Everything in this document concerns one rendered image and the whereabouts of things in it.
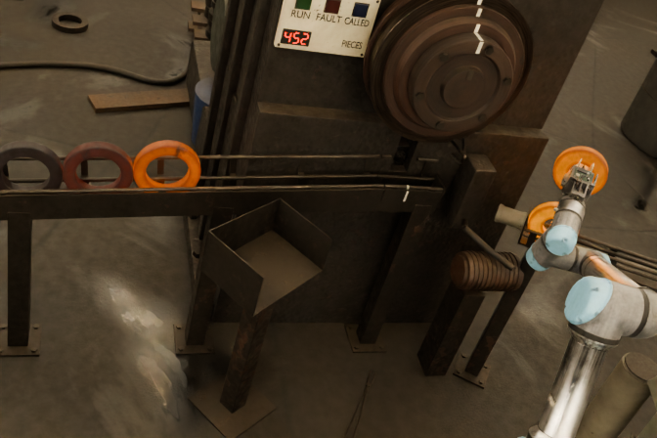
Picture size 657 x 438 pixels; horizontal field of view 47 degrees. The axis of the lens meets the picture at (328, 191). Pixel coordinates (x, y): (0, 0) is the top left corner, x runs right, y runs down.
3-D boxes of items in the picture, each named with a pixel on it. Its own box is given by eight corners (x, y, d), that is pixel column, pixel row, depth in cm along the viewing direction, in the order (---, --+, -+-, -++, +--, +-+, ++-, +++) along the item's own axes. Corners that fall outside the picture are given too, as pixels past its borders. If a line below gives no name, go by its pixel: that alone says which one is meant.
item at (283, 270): (172, 407, 235) (207, 230, 193) (236, 367, 253) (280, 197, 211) (216, 453, 226) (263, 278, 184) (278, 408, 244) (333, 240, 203)
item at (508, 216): (496, 215, 246) (501, 199, 243) (523, 224, 244) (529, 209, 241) (492, 225, 242) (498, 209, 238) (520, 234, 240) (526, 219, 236)
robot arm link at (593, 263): (699, 311, 171) (605, 243, 219) (656, 299, 170) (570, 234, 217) (679, 357, 174) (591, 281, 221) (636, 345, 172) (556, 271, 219)
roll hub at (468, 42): (394, 117, 210) (426, 25, 194) (484, 126, 219) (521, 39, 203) (400, 129, 206) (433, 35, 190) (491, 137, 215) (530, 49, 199)
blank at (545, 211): (534, 245, 245) (533, 251, 242) (523, 204, 238) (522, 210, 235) (584, 239, 239) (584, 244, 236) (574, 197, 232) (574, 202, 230)
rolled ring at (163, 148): (122, 158, 206) (122, 152, 209) (148, 207, 218) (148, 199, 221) (188, 138, 207) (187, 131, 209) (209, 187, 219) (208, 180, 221)
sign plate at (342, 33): (273, 43, 209) (286, -19, 199) (362, 54, 217) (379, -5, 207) (275, 47, 207) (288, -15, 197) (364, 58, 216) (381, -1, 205)
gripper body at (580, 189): (599, 173, 215) (591, 201, 207) (588, 193, 221) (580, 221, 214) (573, 162, 216) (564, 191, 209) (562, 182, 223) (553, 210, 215)
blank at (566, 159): (562, 139, 226) (561, 143, 223) (616, 153, 223) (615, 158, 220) (547, 183, 234) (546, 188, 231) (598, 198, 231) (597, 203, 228)
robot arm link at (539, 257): (559, 279, 216) (580, 259, 208) (523, 269, 215) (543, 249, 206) (557, 255, 221) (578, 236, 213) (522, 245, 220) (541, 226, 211)
